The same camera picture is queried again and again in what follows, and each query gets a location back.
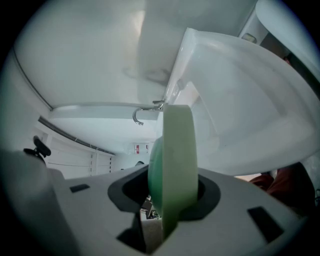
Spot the black bracket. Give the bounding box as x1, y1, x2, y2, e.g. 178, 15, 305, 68
23, 135, 52, 159

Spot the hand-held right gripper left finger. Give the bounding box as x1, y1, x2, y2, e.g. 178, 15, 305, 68
46, 163, 152, 256

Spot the green rounded plastic object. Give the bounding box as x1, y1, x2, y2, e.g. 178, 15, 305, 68
147, 136, 166, 218

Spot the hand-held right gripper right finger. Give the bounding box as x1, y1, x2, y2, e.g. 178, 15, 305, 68
151, 167, 310, 256

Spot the white item with red label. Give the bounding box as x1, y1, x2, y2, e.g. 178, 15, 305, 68
133, 143, 150, 155

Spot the white rectangular sink basin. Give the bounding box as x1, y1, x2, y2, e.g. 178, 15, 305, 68
156, 26, 320, 177

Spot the person's leg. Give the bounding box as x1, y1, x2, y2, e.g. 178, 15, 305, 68
248, 161, 316, 216

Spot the chrome faucet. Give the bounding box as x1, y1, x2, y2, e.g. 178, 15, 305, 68
131, 99, 166, 127

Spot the white oval bathtub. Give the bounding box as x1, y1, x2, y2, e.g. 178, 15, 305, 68
256, 0, 320, 83

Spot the pale green soap dish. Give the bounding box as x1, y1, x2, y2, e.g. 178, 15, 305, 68
161, 103, 199, 241

